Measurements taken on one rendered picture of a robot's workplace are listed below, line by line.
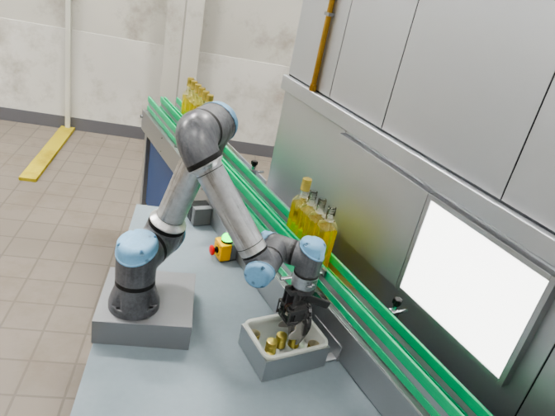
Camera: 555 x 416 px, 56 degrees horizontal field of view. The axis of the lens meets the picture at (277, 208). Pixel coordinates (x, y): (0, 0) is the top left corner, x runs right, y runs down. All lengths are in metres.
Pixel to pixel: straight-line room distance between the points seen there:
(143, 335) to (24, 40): 3.86
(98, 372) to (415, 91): 1.21
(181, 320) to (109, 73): 3.66
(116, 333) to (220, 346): 0.31
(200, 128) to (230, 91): 3.64
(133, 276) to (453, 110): 1.01
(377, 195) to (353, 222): 0.16
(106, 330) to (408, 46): 1.23
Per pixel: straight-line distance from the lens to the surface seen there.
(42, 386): 2.58
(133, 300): 1.56
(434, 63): 1.60
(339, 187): 1.88
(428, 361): 1.54
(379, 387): 1.58
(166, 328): 1.58
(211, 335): 1.69
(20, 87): 5.25
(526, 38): 1.43
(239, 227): 1.32
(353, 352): 1.63
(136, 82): 4.98
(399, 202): 1.65
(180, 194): 1.51
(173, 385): 1.53
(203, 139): 1.29
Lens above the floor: 1.87
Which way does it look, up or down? 27 degrees down
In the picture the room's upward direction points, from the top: 12 degrees clockwise
